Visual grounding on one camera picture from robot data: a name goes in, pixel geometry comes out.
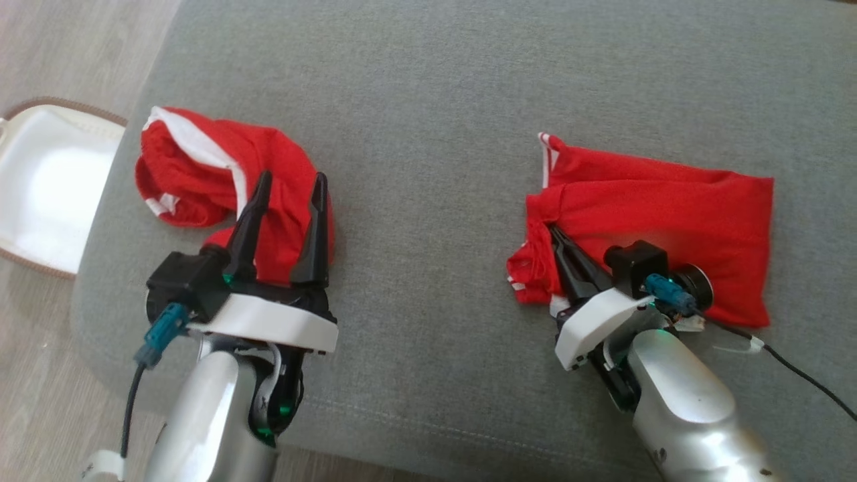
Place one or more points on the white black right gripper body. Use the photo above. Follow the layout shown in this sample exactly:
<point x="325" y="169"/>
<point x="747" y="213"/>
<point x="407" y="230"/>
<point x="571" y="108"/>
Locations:
<point x="589" y="321"/>

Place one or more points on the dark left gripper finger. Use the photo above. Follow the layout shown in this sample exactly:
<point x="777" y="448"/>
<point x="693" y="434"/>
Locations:
<point x="248" y="241"/>
<point x="315" y="254"/>

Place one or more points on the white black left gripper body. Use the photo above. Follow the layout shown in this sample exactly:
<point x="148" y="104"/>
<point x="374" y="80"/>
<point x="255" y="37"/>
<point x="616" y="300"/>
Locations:
<point x="268" y="318"/>

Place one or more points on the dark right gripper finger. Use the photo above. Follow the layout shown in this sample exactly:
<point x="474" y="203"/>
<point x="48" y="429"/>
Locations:
<point x="589" y="278"/>
<point x="569" y="274"/>

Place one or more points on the red shorts with white stripe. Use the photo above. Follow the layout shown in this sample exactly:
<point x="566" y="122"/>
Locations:
<point x="201" y="181"/>

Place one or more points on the red white basketball jersey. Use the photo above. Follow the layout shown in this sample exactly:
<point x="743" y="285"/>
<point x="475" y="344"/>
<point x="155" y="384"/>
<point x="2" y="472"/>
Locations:
<point x="669" y="214"/>

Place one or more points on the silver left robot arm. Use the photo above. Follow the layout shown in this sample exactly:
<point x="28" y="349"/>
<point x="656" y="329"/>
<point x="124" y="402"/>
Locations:
<point x="207" y="415"/>

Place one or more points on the grey fabric sofa chaise seat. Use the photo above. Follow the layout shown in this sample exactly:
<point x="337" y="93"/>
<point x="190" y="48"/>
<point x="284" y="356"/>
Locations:
<point x="428" y="201"/>

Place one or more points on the white laundry basket brown rim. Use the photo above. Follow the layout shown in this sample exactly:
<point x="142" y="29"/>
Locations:
<point x="53" y="187"/>

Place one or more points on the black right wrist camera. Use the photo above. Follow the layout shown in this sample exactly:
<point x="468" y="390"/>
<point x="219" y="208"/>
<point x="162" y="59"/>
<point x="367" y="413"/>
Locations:
<point x="633" y="264"/>

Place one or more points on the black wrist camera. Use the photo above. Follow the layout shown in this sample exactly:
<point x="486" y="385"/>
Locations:
<point x="184" y="281"/>
<point x="633" y="264"/>

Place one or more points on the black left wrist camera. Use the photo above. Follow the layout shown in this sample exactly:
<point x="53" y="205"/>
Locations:
<point x="184" y="281"/>

